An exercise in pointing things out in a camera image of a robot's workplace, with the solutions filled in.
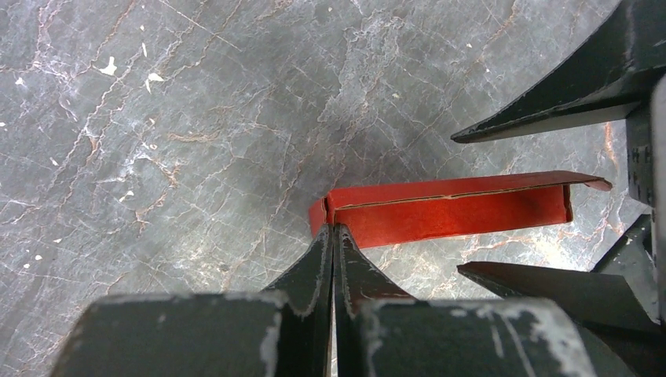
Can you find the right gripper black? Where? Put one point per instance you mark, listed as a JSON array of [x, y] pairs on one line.
[[613, 71]]

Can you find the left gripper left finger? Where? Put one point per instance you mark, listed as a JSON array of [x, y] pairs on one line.
[[281, 330]]

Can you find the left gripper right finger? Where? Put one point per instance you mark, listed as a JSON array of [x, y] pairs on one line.
[[384, 331]]

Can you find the red paper box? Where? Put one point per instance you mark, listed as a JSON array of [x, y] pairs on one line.
[[381, 215]]

